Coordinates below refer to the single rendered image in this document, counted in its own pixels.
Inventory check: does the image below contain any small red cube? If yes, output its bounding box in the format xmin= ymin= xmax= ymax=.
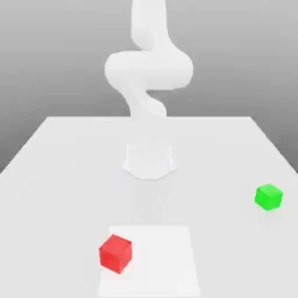
xmin=98 ymin=234 xmax=133 ymax=275

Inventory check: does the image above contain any small green cube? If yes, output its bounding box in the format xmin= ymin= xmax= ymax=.
xmin=254 ymin=183 xmax=284 ymax=212

